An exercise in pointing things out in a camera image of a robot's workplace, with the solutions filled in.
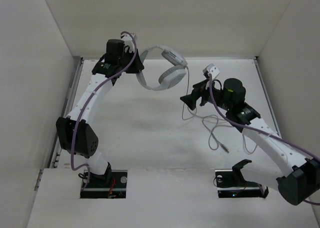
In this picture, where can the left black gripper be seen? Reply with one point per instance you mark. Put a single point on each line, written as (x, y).
(138, 66)

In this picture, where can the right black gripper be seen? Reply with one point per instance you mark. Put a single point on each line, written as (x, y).
(201, 88)

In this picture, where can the white grey headphones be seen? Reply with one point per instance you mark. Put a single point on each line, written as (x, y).
(172, 76)

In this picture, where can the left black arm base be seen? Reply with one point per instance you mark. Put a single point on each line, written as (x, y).
(115, 188)

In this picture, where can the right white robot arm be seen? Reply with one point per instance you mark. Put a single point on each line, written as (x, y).
(298, 171)

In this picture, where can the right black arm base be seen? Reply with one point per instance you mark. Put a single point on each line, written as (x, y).
(229, 187)

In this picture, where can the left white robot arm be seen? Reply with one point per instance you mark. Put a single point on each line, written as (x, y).
(74, 131)

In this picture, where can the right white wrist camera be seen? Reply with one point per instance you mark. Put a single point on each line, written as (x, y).
(211, 71)

